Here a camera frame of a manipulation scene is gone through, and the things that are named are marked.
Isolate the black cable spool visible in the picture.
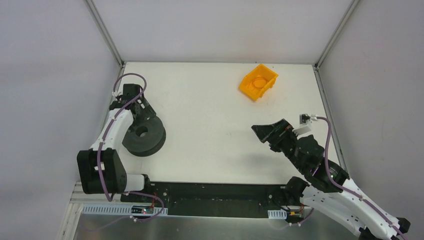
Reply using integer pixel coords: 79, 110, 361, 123
122, 116, 167, 157

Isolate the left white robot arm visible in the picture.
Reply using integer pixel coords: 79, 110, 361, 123
76, 83, 166, 203

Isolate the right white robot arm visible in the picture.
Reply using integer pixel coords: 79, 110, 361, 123
251, 114, 411, 240

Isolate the orange plastic bin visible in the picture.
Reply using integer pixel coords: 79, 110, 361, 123
238, 64, 279, 102

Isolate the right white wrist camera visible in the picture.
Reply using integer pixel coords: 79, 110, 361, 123
293, 113, 318, 137

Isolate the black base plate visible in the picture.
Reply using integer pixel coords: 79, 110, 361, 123
142, 181, 301, 219

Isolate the right white cable duct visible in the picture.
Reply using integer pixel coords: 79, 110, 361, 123
267, 209, 288, 220

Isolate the white cable duct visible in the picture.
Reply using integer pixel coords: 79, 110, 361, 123
267, 209, 288, 220
82, 204, 168, 217

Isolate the left white cable duct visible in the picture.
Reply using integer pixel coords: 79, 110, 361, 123
82, 204, 168, 217

